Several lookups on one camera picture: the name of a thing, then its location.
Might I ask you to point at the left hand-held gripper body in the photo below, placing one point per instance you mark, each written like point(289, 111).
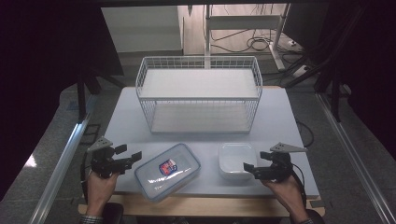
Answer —
point(102, 163)

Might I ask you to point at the black tape squares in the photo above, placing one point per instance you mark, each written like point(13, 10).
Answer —
point(91, 133)

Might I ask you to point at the black metal stand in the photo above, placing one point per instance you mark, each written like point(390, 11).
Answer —
point(81, 99)

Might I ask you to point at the aluminium rail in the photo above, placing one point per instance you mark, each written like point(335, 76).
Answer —
point(355, 155)
point(60, 165)

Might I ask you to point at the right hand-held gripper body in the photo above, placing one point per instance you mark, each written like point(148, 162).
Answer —
point(278, 168)

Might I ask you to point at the white square container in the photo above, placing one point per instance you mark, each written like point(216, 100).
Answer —
point(234, 160)

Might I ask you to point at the white cabinet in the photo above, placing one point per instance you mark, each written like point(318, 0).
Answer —
point(141, 29)

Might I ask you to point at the white power strip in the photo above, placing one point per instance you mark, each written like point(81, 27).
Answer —
point(300, 71)

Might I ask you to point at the white desk frame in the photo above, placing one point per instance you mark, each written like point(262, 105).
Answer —
point(243, 22)

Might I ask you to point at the clear lidded container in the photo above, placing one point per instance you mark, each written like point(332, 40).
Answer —
point(168, 170)

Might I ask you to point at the person's left hand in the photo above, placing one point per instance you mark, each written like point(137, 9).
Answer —
point(99, 193)

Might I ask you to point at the person's right hand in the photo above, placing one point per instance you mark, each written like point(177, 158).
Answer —
point(286, 193)

